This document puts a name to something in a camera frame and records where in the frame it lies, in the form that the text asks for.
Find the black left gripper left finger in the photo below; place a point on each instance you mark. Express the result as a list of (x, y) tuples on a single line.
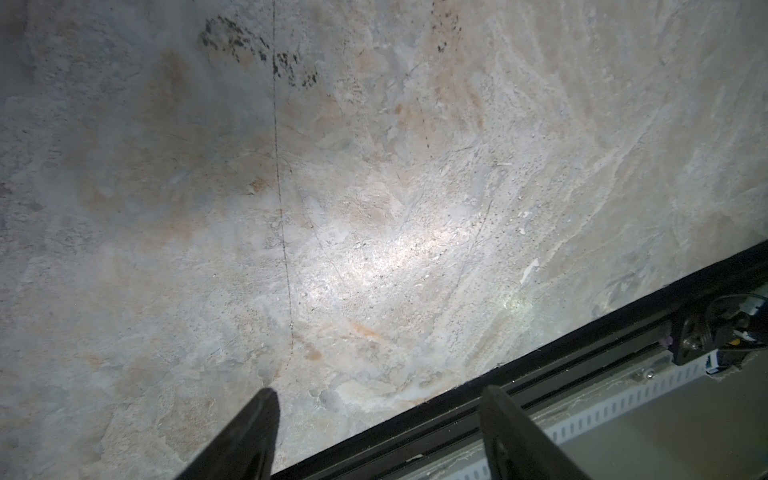
[(245, 448)]

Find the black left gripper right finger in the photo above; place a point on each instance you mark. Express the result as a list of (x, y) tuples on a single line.
[(515, 447)]

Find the white slotted cable duct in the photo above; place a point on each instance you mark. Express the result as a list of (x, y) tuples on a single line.
[(609, 399)]

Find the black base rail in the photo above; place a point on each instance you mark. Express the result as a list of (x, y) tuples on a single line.
[(449, 421)]

